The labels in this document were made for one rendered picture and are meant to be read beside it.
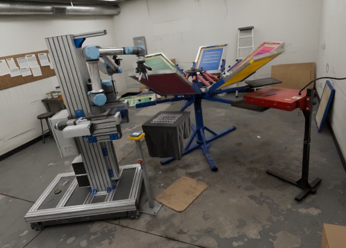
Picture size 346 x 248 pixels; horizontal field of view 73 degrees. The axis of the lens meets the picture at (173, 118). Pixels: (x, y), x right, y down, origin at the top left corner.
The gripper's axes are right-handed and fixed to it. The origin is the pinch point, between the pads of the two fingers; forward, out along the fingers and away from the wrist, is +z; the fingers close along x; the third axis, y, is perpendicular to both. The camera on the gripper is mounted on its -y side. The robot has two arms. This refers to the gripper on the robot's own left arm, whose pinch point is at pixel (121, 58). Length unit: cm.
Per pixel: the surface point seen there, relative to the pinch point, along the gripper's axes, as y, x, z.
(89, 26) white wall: -30, -310, 294
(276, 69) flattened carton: 80, 199, 397
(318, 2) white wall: -77, 266, 401
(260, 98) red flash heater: 33, 187, -13
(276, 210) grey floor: 139, 220, -57
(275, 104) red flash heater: 35, 202, -22
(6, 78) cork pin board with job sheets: 58, -298, 20
